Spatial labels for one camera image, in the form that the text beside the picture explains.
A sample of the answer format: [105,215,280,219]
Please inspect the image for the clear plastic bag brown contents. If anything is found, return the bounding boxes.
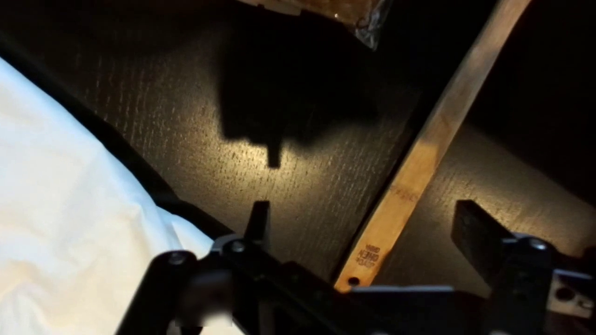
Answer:
[239,0,397,51]

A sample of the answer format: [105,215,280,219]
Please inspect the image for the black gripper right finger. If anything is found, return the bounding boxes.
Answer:
[451,196,518,286]

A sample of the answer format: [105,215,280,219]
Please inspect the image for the large white folded cloth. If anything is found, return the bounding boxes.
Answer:
[0,55,248,335]

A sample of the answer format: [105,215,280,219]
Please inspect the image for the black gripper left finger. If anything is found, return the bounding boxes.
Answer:
[242,198,274,249]

